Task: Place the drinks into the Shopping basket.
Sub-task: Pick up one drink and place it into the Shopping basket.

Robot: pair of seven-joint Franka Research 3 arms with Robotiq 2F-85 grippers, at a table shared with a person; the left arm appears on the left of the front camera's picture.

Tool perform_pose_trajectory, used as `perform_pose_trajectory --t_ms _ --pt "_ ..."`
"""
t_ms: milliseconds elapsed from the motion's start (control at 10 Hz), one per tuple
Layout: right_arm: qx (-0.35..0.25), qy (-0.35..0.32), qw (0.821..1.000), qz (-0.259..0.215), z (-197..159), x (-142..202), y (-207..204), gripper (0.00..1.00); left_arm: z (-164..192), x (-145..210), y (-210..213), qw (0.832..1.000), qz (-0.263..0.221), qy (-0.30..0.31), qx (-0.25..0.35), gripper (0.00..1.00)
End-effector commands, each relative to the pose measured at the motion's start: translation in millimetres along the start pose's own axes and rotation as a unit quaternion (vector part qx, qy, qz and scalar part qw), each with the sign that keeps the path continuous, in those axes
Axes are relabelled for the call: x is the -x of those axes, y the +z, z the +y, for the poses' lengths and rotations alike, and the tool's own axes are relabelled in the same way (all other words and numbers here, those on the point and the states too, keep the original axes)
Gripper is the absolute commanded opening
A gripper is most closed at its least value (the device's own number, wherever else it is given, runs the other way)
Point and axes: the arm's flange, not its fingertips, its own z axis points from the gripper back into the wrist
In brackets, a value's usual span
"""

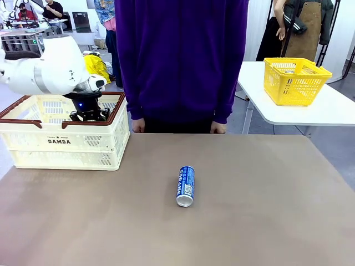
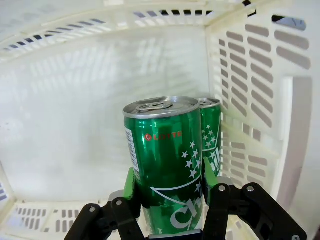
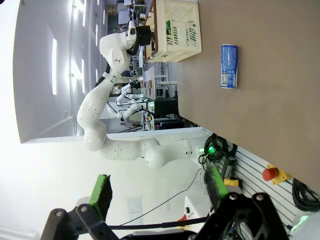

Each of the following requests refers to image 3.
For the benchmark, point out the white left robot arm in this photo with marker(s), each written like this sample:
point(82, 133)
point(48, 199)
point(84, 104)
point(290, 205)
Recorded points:
point(95, 112)

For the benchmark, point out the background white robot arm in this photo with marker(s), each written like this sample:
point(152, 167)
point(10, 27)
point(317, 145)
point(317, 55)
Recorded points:
point(122, 96)
point(132, 108)

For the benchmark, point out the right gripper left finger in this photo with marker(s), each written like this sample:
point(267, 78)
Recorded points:
point(100, 197)

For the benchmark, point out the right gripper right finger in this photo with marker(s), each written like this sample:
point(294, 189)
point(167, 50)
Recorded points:
point(217, 186)

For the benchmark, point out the black computer case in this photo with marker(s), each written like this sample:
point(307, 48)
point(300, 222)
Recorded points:
point(166, 107)

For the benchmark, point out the white device box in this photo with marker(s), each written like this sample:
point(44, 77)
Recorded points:
point(197, 207)

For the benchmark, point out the small yellow device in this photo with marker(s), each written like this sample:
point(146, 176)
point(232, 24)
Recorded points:
point(231, 182)

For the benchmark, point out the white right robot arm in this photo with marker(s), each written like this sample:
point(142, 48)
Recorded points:
point(307, 230)

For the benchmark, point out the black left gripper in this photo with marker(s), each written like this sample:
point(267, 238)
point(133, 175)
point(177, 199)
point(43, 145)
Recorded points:
point(144, 36)

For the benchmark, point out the red emergency stop button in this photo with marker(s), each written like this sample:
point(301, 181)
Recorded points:
point(270, 174)

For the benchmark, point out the blue and white drink can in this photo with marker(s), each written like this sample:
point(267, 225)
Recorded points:
point(228, 65)

